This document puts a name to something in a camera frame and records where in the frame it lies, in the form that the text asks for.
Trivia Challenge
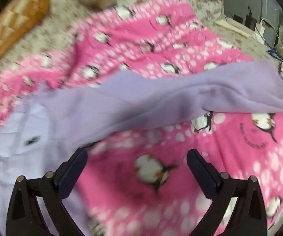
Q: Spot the floral bed sheet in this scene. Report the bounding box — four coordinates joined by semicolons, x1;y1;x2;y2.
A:
0;0;279;118

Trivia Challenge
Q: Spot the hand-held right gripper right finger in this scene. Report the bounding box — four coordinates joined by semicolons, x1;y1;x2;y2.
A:
187;149;268;236

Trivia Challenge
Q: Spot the black power adapter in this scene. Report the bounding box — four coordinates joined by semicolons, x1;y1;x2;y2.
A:
245;6;257;30

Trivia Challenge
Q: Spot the pink penguin print blanket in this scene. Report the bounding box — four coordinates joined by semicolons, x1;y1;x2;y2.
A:
0;0;283;236

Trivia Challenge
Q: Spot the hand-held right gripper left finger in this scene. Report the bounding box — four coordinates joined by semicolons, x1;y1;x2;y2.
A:
6;148;88;236

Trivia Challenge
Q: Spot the white power adapter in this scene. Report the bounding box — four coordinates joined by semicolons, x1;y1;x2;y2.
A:
255;18;267;40

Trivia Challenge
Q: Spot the lilac fleece garment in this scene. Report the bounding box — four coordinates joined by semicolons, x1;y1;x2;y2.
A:
0;59;283;236

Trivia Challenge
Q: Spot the orange checkered pillow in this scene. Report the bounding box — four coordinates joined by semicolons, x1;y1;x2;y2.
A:
0;0;52;61

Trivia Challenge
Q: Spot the light wooden board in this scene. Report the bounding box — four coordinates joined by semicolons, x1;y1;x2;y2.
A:
215;17;255;38

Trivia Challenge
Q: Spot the blue cable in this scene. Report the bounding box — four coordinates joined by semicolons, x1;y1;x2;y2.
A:
268;49;283;62

